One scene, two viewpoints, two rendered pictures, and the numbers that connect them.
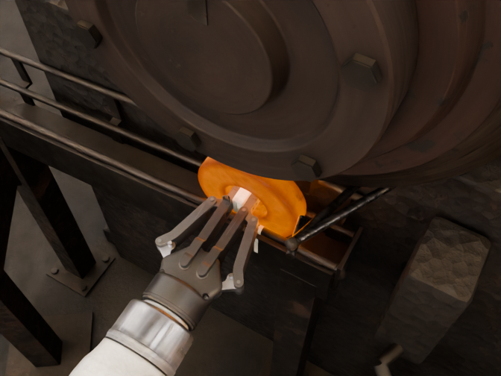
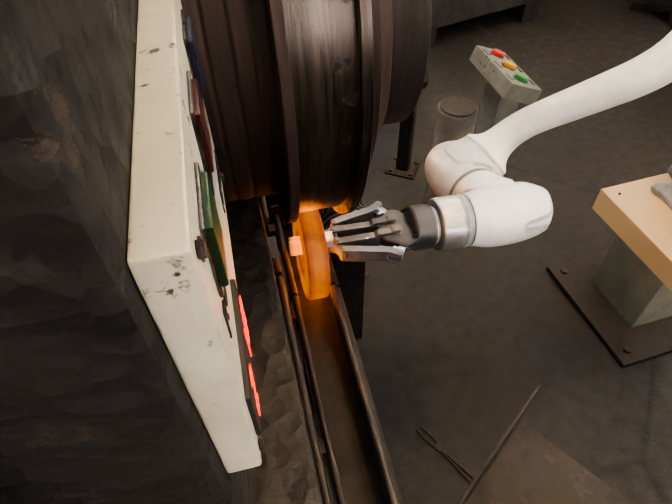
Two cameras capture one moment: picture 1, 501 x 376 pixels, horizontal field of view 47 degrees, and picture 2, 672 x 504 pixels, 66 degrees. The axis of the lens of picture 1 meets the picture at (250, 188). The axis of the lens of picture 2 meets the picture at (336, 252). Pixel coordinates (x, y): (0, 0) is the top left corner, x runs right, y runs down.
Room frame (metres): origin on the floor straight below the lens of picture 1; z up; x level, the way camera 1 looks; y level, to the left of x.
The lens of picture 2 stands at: (0.78, 0.44, 1.35)
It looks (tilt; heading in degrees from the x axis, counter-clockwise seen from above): 48 degrees down; 227
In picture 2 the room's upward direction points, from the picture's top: 1 degrees counter-clockwise
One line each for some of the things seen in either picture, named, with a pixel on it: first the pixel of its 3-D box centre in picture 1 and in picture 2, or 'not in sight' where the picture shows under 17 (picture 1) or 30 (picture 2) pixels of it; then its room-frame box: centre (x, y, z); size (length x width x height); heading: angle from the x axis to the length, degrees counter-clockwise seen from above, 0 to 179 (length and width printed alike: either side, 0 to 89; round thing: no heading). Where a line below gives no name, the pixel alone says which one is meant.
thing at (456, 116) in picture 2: not in sight; (445, 174); (-0.40, -0.29, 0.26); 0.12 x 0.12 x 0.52
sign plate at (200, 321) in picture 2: not in sight; (199, 200); (0.68, 0.21, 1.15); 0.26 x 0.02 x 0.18; 60
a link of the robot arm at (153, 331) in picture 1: (152, 336); (446, 222); (0.23, 0.11, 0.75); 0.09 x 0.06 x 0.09; 60
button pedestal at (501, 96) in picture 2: not in sight; (488, 148); (-0.56, -0.25, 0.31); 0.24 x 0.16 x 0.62; 60
